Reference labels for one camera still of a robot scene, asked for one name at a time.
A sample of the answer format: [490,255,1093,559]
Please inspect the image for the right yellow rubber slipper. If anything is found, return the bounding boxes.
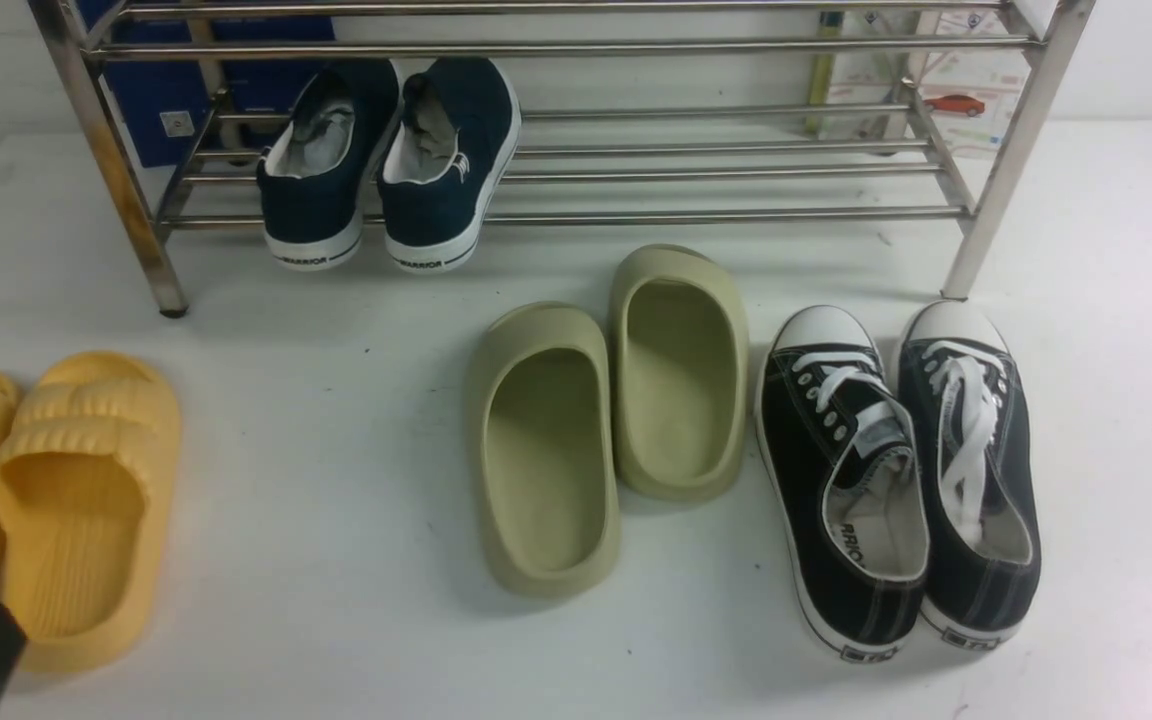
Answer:
[0,351,183,674]

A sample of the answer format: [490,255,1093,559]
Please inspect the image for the stainless steel shoe rack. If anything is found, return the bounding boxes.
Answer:
[29,1,1093,318]

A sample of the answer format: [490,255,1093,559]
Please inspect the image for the right olive foam slipper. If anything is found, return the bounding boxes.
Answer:
[609,243,750,503]

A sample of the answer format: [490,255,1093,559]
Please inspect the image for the olive foam slipper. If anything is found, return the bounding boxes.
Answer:
[609,243,750,503]
[463,302,621,601]

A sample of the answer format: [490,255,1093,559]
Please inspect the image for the left olive foam slipper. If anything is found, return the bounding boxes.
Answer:
[463,302,621,601]

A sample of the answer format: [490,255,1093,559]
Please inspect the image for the white printed box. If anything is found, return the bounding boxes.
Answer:
[809,10,1030,159]

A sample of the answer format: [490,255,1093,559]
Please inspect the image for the black lace-up sneaker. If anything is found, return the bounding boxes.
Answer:
[755,305,931,665]
[893,300,1043,652]

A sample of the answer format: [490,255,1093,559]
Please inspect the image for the navy canvas shoe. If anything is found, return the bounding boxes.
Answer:
[256,58,401,272]
[376,56,522,274]

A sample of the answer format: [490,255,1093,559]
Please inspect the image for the right black lace-up sneaker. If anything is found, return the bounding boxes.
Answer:
[893,300,1043,652]

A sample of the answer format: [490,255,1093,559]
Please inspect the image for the left black lace-up sneaker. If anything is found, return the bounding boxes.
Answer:
[755,305,931,665]

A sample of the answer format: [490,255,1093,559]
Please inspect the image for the blue box behind rack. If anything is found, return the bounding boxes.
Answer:
[105,15,335,167]

